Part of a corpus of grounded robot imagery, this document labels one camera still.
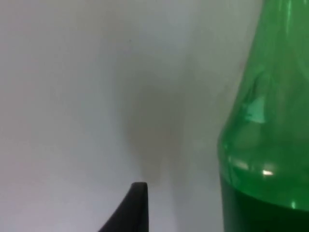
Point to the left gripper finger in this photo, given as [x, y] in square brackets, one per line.
[132, 212]

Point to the green plastic bottle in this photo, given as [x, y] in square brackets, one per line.
[265, 135]

